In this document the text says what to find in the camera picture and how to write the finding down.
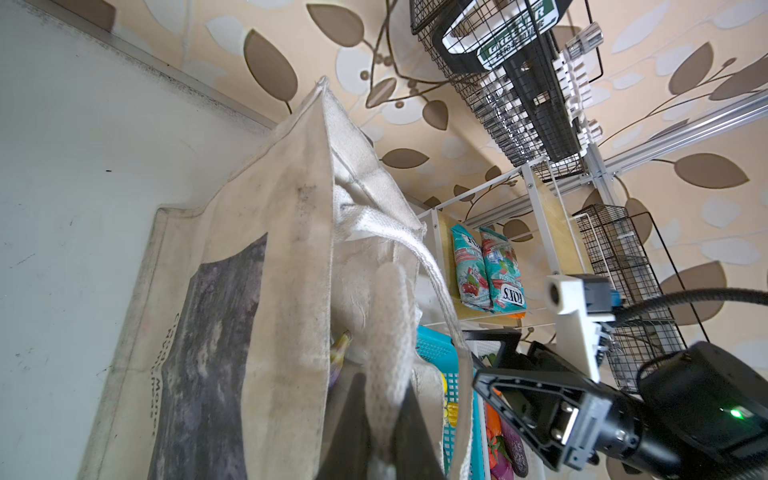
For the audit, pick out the Fox's candy bag right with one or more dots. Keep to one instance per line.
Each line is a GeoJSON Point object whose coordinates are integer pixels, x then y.
{"type": "Point", "coordinates": [504, 276]}

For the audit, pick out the white plastic basket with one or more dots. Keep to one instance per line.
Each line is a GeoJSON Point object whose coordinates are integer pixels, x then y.
{"type": "Point", "coordinates": [514, 387]}

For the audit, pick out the teal plastic basket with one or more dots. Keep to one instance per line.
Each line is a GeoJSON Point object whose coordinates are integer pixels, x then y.
{"type": "Point", "coordinates": [438, 350]}

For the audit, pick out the purple eggplant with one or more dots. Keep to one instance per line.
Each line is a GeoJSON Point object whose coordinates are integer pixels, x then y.
{"type": "Point", "coordinates": [515, 449]}

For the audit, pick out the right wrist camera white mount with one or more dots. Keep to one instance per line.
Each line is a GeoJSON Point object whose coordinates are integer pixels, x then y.
{"type": "Point", "coordinates": [582, 304]}

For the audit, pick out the upper banana bunch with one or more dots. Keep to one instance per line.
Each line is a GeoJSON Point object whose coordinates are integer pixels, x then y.
{"type": "Point", "coordinates": [450, 399]}

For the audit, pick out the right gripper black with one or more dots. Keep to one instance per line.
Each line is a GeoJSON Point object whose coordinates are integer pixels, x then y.
{"type": "Point", "coordinates": [564, 417]}

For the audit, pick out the black wire basket right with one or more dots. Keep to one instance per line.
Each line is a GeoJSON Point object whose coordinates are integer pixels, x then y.
{"type": "Point", "coordinates": [614, 237]}

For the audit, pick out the fox's candy bag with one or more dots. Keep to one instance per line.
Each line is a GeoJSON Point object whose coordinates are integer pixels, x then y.
{"type": "Point", "coordinates": [471, 273]}
{"type": "Point", "coordinates": [504, 276]}

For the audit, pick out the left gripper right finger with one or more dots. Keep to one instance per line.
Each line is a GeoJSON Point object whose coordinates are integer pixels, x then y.
{"type": "Point", "coordinates": [412, 452]}

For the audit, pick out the orange carrot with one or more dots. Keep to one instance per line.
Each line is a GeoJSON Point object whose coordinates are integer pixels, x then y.
{"type": "Point", "coordinates": [500, 466]}

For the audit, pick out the Fox's candy bag left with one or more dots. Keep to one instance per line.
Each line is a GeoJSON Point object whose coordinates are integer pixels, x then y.
{"type": "Point", "coordinates": [471, 273]}

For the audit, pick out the white canvas tote bag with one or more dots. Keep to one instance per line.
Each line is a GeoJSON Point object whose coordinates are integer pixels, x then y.
{"type": "Point", "coordinates": [252, 314]}

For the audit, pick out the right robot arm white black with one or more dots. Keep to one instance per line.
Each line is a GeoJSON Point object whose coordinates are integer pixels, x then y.
{"type": "Point", "coordinates": [700, 413]}

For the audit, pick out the white wooden two-tier shelf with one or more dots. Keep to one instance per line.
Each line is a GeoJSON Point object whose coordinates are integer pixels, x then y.
{"type": "Point", "coordinates": [544, 241]}

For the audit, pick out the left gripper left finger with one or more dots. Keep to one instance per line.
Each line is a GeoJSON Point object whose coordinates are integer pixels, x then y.
{"type": "Point", "coordinates": [350, 450]}

